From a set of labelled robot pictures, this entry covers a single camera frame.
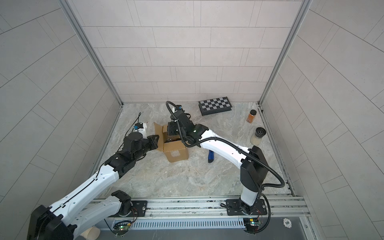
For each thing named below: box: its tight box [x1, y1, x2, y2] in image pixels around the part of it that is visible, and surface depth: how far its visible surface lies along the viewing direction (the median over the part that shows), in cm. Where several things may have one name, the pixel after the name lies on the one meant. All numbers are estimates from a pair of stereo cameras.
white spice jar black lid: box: [250, 127, 267, 146], surface depth 88 cm
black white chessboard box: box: [198, 96, 233, 116], surface depth 114 cm
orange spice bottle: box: [246, 109, 257, 124], surface depth 101 cm
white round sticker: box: [283, 218, 292, 229], surface depth 69 cm
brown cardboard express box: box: [153, 122, 189, 163], surface depth 79 cm
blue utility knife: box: [208, 149, 214, 163], surface depth 90 cm
